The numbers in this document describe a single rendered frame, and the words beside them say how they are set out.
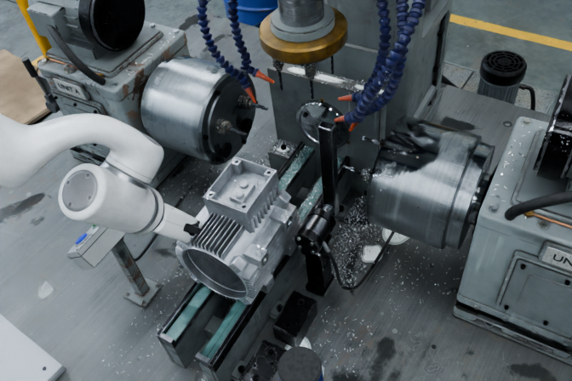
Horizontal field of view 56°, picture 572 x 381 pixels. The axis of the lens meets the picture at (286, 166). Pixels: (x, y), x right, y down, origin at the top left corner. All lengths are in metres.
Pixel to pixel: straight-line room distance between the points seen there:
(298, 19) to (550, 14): 2.93
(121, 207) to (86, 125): 0.13
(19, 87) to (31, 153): 2.72
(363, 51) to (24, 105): 2.36
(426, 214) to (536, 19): 2.81
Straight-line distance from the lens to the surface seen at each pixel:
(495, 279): 1.13
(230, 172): 1.11
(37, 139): 0.78
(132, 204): 0.84
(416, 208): 1.07
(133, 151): 0.82
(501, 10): 3.83
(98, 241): 1.15
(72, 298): 1.45
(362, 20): 1.29
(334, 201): 1.13
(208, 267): 1.18
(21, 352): 1.40
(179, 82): 1.32
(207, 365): 1.12
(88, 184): 0.81
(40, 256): 1.57
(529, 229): 0.99
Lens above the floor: 1.92
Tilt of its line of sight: 46 degrees down
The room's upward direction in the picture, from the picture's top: 8 degrees counter-clockwise
